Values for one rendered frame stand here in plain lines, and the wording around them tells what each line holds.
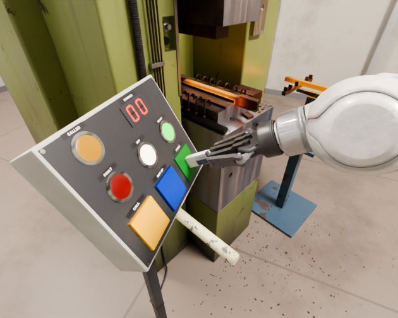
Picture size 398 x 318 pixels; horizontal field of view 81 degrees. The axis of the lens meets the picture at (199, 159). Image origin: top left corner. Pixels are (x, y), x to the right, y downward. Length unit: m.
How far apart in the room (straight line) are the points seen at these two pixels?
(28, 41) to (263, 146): 0.93
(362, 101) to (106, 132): 0.38
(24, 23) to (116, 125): 0.72
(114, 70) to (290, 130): 0.52
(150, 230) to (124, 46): 0.52
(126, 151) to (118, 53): 0.36
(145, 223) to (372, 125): 0.37
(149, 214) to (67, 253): 1.36
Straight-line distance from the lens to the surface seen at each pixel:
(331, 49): 3.67
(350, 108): 0.26
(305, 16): 3.62
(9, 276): 1.89
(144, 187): 0.48
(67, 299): 1.65
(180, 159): 0.58
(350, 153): 0.26
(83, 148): 0.41
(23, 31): 1.12
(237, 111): 1.02
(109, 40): 0.74
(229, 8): 0.83
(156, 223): 0.48
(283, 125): 0.46
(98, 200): 0.41
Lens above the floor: 1.38
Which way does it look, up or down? 38 degrees down
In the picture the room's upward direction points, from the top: straight up
